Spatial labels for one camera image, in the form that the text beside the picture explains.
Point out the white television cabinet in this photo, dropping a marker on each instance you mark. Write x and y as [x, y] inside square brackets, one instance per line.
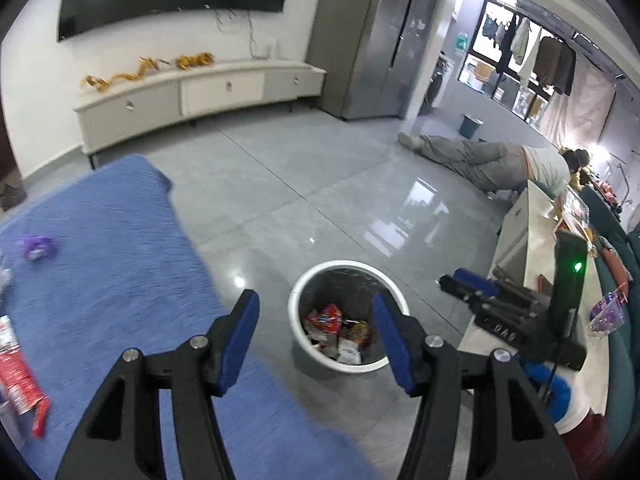
[150, 105]

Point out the green sofa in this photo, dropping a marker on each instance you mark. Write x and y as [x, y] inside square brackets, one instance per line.
[625, 360]

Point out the row of hanging clothes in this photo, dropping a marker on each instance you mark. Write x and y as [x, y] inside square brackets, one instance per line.
[547, 60]

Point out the golden tiger figurine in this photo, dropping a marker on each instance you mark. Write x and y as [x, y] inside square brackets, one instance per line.
[195, 60]

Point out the red snack packet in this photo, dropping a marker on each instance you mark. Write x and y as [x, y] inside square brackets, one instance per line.
[322, 317]

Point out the person's right hand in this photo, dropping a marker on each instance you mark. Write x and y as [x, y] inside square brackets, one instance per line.
[555, 390]

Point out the grey refrigerator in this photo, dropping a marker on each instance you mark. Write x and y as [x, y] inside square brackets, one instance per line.
[370, 50]

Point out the purple plastic bag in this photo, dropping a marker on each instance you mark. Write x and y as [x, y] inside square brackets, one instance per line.
[37, 246]

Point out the blue bucket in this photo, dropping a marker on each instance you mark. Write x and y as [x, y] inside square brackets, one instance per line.
[471, 127]

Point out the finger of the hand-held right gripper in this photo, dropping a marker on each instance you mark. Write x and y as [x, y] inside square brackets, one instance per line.
[475, 280]
[452, 285]

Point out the red and white wrapper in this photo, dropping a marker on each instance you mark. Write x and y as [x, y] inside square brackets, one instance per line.
[20, 380]

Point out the purple snack packet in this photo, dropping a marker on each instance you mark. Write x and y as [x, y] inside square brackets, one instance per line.
[607, 312]

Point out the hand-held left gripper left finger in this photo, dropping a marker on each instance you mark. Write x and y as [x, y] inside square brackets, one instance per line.
[240, 340]

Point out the grey cloth sheet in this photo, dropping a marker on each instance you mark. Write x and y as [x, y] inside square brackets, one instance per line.
[575, 110]

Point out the clear plastic bag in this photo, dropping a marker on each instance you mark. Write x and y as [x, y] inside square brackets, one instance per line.
[4, 285]

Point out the washing machine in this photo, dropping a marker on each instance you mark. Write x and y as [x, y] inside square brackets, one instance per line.
[440, 82]

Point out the white trash bin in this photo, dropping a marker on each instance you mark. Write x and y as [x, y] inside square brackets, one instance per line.
[300, 320]

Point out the beige coffee table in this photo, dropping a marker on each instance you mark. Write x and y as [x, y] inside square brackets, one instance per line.
[530, 245]

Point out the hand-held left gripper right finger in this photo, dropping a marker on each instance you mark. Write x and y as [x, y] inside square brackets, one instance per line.
[395, 340]

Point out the pile of snacks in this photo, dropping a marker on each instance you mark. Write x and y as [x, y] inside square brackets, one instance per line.
[580, 210]

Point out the golden dragon figurine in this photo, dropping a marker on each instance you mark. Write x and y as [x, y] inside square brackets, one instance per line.
[145, 66]
[105, 82]

